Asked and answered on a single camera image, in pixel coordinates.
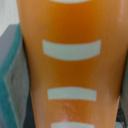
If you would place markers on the yellow bread loaf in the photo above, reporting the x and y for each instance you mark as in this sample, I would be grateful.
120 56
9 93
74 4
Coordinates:
76 52

